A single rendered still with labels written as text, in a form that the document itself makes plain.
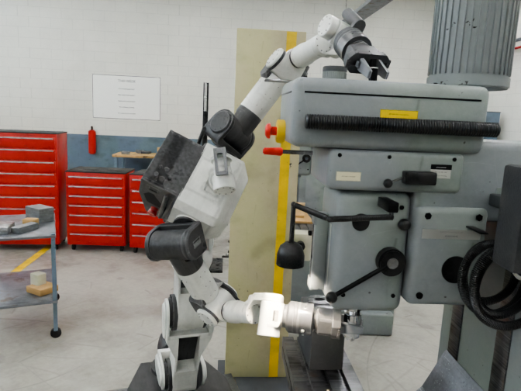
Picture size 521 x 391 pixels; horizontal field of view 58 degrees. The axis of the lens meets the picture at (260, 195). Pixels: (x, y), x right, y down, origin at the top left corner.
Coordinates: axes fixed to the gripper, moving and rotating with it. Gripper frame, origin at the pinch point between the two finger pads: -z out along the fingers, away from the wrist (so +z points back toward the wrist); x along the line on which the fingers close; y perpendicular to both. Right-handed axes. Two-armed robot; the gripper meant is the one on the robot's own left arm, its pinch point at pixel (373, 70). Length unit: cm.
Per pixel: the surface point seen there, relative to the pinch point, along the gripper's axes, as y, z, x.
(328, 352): -96, -22, -8
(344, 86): 0.5, -11.5, 13.1
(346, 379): -99, -31, -13
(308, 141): -11.5, -16.3, 20.2
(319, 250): -41.3, -23.1, 11.4
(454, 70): 5.6, -9.1, -16.1
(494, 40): 13.9, -9.5, -22.7
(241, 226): -160, 108, -15
